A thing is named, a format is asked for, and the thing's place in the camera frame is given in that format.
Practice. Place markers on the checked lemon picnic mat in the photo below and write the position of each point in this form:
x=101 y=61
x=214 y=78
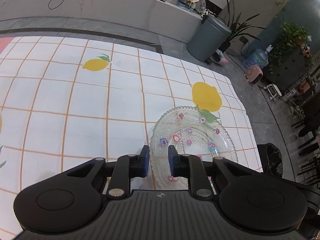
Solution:
x=67 y=100

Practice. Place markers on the white small stool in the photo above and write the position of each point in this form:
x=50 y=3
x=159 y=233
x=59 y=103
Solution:
x=274 y=92

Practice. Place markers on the clear glass sticker plate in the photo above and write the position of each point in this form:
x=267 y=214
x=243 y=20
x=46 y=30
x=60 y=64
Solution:
x=192 y=131

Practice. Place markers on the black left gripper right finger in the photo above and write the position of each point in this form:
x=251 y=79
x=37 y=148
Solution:
x=194 y=170

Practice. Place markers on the long white tv cabinet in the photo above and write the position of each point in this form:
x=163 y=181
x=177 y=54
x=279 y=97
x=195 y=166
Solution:
x=154 y=16

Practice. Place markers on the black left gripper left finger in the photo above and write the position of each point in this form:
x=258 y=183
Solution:
x=126 y=168

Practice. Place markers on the blue water jug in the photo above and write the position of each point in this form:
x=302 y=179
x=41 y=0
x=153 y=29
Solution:
x=258 y=57

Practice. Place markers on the pink small heater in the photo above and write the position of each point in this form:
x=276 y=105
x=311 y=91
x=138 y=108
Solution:
x=253 y=74

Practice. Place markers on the grey-green trash bin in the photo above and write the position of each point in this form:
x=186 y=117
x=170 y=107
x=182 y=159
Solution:
x=208 y=37

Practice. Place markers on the green potted plant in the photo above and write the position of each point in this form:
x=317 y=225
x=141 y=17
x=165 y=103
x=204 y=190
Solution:
x=236 y=27

